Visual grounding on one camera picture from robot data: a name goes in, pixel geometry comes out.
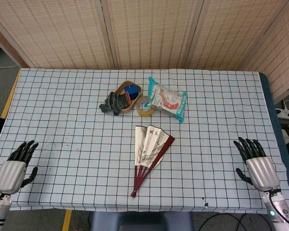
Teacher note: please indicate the wooden oval box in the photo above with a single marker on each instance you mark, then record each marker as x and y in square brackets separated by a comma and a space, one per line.
[132, 99]

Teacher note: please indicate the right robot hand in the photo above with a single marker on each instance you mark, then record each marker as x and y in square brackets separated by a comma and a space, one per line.
[261, 172]

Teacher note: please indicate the paper folding fan red ribs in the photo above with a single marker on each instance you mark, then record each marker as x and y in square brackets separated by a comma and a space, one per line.
[150, 151]

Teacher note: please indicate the clear tape roll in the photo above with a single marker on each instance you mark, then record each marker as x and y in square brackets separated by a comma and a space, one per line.
[145, 108]

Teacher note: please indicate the teal snack bag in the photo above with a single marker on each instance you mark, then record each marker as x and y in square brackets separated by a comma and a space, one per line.
[167, 98]

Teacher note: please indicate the checkered white tablecloth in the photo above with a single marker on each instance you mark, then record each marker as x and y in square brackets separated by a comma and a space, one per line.
[139, 134]

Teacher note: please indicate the white office chair base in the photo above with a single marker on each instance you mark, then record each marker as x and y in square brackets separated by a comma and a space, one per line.
[287, 110]

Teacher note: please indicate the dark blue chair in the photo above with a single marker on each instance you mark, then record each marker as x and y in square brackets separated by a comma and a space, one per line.
[142, 221]

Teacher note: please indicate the woven folding screen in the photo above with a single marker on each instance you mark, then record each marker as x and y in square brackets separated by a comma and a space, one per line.
[144, 33]

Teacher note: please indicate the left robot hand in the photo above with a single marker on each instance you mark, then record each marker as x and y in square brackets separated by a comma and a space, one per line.
[9, 175]

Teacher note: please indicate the blue toy block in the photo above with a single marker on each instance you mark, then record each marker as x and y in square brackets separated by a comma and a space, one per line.
[131, 91]

